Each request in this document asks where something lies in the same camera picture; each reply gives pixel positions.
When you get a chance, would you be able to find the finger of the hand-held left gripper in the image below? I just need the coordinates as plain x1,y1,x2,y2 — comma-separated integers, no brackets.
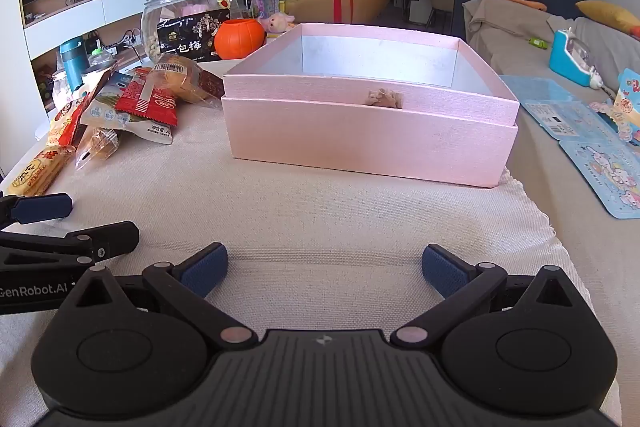
0,193,73,228
0,221,140,265

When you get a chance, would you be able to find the pink cardboard box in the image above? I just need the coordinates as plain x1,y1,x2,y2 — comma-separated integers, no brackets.
221,23,521,188

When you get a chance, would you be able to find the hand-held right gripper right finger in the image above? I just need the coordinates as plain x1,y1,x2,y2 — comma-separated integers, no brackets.
391,244,590,350

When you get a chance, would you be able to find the black printed box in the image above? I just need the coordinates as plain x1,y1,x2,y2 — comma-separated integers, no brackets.
156,9,231,60

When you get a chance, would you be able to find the yellow cushion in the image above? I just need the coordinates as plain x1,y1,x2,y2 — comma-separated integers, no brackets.
575,0,640,38

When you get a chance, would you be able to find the clear jar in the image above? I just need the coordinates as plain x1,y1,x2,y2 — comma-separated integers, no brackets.
50,69,83,108

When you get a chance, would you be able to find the large glass jar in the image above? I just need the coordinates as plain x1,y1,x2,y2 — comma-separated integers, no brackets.
141,0,211,62

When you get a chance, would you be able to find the blue cartoon card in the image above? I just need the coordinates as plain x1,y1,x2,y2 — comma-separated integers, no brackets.
559,139,640,220

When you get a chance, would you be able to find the orange pumpkin bucket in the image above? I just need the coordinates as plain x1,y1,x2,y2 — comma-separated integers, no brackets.
214,19,267,60

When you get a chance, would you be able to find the plain light blue sheet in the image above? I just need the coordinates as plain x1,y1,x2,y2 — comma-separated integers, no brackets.
497,74,581,108

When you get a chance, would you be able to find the green lid bottle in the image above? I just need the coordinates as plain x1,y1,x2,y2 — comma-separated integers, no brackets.
87,47,117,72

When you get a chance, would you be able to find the grey covered sofa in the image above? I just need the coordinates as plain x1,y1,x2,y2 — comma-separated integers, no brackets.
462,0,640,427

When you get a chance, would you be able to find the small orange cake packet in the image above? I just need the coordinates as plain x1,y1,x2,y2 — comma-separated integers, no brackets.
75,127,121,172

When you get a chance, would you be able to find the colourful cartoon packet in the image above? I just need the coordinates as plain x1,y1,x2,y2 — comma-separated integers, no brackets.
590,67,640,142

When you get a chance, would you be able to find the blue white seaweed packet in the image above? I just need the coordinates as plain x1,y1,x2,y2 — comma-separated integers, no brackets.
80,72,176,146

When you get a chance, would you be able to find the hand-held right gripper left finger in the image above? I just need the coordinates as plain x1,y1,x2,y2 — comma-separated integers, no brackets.
60,243,258,350

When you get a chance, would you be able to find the yellow cracker packet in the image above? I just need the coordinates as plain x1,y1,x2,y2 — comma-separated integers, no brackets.
6,144,76,198

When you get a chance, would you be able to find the round bread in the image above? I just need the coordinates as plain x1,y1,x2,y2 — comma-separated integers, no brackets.
152,53,216,104

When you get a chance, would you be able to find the pink plush toy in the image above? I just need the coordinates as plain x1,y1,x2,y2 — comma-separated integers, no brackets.
259,11,296,34

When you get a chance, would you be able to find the blue toy machine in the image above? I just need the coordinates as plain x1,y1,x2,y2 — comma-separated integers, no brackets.
549,28,601,88

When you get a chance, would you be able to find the long orange cushion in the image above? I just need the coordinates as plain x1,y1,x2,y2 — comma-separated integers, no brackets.
481,0,547,12

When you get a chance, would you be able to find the red striped snack packet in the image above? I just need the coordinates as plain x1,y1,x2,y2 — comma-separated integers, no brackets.
115,68,180,128

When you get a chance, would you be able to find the teal thermos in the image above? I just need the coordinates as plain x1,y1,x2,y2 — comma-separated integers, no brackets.
60,38,87,92

